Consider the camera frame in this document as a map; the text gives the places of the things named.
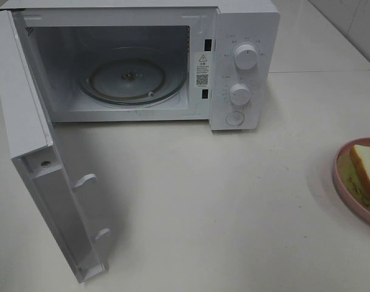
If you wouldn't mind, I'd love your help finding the round white door button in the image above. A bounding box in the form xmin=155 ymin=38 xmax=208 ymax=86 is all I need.
xmin=225 ymin=111 xmax=244 ymax=126

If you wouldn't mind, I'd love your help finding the white timer knob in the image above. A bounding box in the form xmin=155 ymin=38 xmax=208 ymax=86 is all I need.
xmin=228 ymin=83 xmax=252 ymax=106

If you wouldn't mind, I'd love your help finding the white microwave door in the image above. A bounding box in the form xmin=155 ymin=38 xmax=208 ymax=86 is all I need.
xmin=0 ymin=10 xmax=105 ymax=282

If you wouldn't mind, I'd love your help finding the pink round plate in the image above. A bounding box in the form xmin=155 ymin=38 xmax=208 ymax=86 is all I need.
xmin=332 ymin=137 xmax=370 ymax=224

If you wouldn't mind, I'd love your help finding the white warning label sticker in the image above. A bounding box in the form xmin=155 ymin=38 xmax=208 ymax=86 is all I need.
xmin=194 ymin=51 xmax=214 ymax=88

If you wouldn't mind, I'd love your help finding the glass microwave turntable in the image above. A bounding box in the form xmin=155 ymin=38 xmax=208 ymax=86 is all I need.
xmin=77 ymin=47 xmax=188 ymax=106

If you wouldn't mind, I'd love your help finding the upper white power knob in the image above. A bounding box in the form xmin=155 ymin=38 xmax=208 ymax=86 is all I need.
xmin=233 ymin=43 xmax=259 ymax=70

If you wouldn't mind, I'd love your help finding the white microwave oven body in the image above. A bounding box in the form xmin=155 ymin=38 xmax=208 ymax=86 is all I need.
xmin=0 ymin=1 xmax=280 ymax=131

